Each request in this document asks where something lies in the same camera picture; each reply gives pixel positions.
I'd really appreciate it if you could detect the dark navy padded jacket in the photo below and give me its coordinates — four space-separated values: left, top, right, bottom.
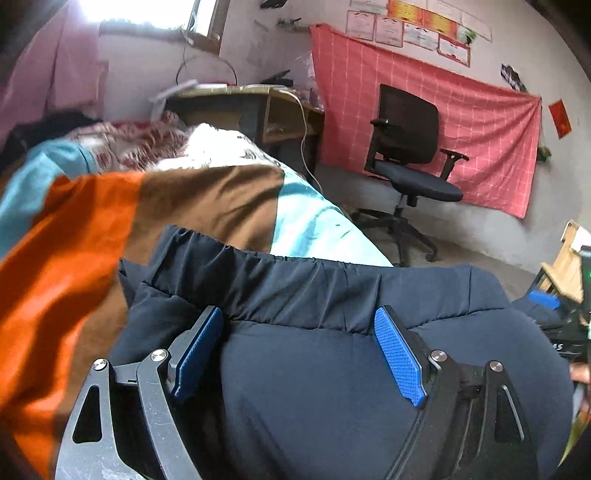
109 226 573 479

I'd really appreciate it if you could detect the colourful striped bed blanket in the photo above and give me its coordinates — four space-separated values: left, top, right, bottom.
1 125 388 479

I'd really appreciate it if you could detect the black office chair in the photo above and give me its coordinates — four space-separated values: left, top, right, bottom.
352 84 469 267

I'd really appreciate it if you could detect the red white patterned pillow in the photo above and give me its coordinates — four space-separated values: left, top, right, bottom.
65 112 190 173

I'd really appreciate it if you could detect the wooden desk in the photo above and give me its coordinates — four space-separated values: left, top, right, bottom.
164 85 325 169

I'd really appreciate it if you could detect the pink curtain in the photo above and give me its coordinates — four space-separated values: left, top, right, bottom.
1 1 108 140

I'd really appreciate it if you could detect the red paper wall decoration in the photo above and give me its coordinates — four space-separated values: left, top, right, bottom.
549 100 572 139

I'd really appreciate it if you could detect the red checked wall cloth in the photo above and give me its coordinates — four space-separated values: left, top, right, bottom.
311 24 542 219

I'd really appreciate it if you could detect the wall posters row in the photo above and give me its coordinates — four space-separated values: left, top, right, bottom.
346 0 493 67

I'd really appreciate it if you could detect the white charging cable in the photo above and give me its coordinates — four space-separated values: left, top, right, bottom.
271 87 325 192

